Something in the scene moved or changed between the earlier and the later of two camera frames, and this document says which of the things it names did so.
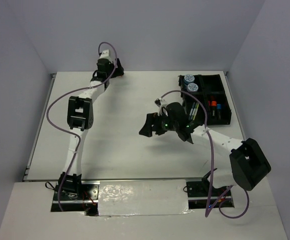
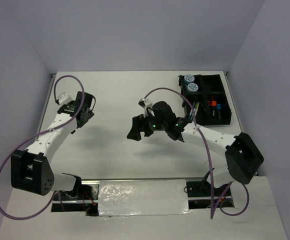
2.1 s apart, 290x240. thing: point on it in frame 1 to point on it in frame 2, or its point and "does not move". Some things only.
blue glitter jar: x=192 y=87 does not move
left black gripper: x=118 y=71 to x=90 y=114
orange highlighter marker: x=213 y=106 does not move
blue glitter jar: x=188 y=79 does not move
